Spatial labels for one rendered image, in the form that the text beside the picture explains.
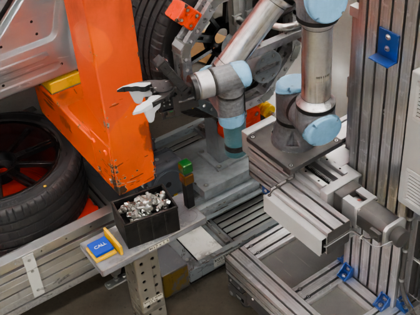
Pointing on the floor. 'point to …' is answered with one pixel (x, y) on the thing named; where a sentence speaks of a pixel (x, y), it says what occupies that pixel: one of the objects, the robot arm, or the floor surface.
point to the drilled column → (146, 285)
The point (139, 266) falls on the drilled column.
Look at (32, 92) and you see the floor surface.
